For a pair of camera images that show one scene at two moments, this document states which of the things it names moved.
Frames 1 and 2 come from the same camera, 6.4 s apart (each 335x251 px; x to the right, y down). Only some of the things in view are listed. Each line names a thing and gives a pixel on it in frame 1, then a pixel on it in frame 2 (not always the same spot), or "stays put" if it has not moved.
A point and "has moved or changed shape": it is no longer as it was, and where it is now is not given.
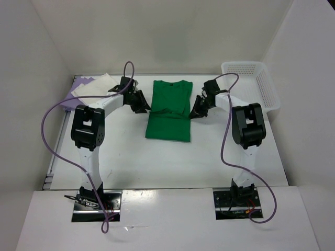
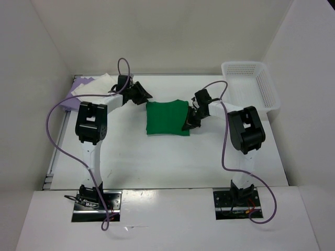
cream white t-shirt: x=100 y=86 stays put
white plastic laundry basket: x=250 y=82 stays put
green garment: x=169 y=118 has moved or changed shape
